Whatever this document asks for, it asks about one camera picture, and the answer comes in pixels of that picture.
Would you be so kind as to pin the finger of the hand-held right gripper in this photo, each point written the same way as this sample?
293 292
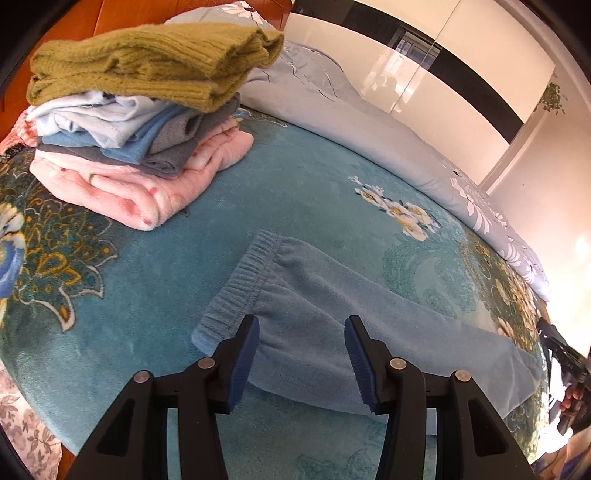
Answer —
561 348

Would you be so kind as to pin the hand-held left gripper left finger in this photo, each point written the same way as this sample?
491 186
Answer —
241 364

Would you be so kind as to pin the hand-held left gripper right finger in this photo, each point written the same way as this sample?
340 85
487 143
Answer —
364 364

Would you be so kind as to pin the light blue fleece pants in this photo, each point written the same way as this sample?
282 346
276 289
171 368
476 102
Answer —
323 304

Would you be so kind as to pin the teal floral bed blanket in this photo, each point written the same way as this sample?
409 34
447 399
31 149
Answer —
300 194

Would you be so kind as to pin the pink fleece folded garment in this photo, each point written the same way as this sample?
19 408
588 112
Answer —
138 194

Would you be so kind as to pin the grey folded garment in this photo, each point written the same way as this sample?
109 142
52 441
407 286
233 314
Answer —
171 159

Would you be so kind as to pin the grey floral bed sheet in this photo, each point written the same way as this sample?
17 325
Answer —
27 429

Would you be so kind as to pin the green trailing potted plant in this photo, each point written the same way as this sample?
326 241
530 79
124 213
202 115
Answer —
551 98

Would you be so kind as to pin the light blue daisy quilt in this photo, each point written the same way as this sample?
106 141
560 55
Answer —
346 110

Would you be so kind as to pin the pale blue folded garment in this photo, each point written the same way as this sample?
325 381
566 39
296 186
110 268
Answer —
106 115

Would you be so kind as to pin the white wardrobe with black stripe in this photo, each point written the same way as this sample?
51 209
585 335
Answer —
485 60

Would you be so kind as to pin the green knit sweater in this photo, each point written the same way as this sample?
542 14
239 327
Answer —
138 60

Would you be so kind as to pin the pink patterned cloth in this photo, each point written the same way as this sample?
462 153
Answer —
14 134

